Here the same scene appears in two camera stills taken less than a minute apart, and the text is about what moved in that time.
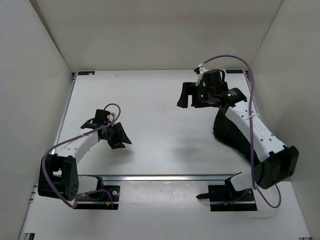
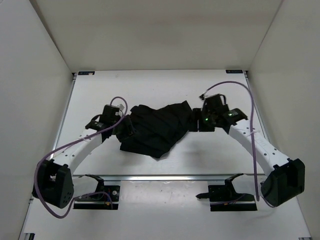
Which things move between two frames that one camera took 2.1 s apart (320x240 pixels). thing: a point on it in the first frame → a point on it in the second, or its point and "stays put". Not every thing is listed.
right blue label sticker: x=234 y=71 stays put
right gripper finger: x=188 y=88 → x=197 y=114
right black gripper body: x=205 y=94 → x=208 y=123
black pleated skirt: x=226 y=131 → x=156 y=131
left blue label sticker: x=86 y=73 stays put
